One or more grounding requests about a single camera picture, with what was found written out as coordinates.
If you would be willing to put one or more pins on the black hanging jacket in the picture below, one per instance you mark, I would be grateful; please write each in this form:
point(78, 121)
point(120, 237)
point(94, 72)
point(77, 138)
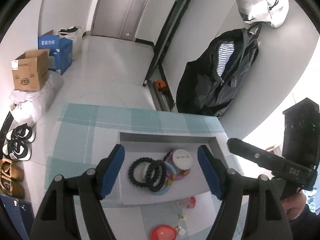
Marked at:
point(200, 85)

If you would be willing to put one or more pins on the brown cardboard box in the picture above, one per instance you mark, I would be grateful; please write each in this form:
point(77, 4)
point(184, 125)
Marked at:
point(30, 75)

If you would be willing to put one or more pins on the dark blue shoe box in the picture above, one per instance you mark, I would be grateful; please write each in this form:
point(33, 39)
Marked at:
point(15, 217)

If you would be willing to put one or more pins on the person's right forearm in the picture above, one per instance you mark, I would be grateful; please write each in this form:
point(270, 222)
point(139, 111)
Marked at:
point(306, 225)

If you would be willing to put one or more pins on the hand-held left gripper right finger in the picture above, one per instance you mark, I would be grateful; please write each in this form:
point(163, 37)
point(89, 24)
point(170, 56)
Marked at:
point(207, 170)

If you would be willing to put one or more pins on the red round badge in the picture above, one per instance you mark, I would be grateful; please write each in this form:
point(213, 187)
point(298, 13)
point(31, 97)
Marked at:
point(162, 233)

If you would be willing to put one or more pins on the teal checkered tablecloth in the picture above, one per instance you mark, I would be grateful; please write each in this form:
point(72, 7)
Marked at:
point(82, 130)

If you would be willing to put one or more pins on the white plastic bag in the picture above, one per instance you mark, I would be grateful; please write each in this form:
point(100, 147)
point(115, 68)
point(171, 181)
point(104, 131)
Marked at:
point(25, 110)

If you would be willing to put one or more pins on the white round badge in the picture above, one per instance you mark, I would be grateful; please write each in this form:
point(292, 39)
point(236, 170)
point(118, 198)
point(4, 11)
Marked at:
point(182, 158)

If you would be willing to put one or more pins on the orange toy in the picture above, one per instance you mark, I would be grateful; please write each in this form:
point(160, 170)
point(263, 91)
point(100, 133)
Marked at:
point(160, 85)

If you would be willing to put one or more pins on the clear plastic bag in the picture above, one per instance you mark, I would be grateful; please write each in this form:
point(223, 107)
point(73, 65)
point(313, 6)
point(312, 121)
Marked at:
point(51, 90)

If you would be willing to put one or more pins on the white bag with dark items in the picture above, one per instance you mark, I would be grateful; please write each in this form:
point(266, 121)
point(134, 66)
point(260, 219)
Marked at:
point(77, 42)

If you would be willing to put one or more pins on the black white sneaker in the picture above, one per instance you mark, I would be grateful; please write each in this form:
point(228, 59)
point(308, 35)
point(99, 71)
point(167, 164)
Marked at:
point(21, 132)
point(17, 151)

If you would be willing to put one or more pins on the grey door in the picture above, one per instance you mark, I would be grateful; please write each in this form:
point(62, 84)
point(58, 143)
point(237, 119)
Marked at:
point(112, 5)

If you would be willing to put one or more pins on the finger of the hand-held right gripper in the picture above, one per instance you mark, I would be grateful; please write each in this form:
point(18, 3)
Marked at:
point(250, 152)

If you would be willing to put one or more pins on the red white figure clip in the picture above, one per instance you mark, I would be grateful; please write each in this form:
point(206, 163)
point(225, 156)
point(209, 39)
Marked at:
point(187, 203)

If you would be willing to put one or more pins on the grey box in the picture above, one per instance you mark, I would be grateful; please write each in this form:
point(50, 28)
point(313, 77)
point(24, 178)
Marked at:
point(140, 150)

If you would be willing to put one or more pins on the black metal frame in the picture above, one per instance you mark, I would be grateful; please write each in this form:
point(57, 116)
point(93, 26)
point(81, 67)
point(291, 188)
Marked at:
point(165, 30)

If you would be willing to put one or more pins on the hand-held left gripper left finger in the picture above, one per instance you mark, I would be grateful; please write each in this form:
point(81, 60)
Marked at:
point(113, 170)

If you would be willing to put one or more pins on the blue cardboard box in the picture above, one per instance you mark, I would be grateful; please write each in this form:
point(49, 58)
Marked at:
point(62, 52)

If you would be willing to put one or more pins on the person's right hand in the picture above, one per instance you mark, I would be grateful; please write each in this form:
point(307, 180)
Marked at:
point(293, 205)

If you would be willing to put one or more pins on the striped shirt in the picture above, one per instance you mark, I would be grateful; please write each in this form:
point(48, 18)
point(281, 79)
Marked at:
point(223, 57)

